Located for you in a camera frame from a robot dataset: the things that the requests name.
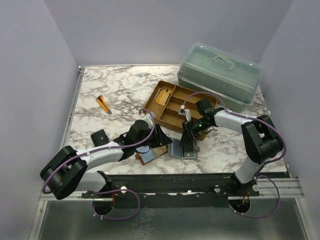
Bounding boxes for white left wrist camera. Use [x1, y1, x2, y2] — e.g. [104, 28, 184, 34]
[141, 111, 155, 128]

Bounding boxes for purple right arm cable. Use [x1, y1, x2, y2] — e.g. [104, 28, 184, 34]
[183, 91, 287, 218]

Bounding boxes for orange utility knife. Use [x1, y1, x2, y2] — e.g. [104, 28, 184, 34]
[96, 95, 112, 115]

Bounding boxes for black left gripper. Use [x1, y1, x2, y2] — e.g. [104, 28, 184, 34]
[135, 124, 173, 149]

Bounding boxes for gold VIP card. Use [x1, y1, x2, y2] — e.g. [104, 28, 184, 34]
[152, 145, 168, 158]

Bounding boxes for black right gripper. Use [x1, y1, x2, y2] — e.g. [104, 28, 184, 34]
[179, 118, 212, 147]

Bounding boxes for clear green plastic toolbox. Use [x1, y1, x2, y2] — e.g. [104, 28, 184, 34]
[177, 42, 263, 112]

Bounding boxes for yellow cards in tray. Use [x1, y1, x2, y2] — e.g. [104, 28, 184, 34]
[154, 88, 173, 106]

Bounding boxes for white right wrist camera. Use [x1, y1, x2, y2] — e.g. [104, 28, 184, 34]
[178, 105, 192, 122]

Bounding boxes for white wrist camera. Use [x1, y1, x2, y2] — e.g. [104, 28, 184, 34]
[178, 105, 192, 122]
[141, 111, 155, 128]

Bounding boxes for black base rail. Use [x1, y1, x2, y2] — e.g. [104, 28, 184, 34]
[82, 171, 266, 210]

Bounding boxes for grey card holder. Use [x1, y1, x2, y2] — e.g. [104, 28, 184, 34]
[168, 138, 200, 160]

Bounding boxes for brown open card holder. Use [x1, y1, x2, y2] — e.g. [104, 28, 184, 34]
[135, 147, 157, 166]

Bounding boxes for woven wicker divided tray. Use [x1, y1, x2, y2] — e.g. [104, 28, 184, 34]
[144, 80, 218, 134]

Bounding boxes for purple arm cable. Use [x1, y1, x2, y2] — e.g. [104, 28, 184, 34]
[41, 108, 157, 221]
[183, 91, 287, 218]

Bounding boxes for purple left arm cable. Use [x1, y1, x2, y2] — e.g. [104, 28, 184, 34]
[41, 108, 157, 221]

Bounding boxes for black card holder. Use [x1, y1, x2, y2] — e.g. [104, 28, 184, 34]
[90, 129, 110, 147]

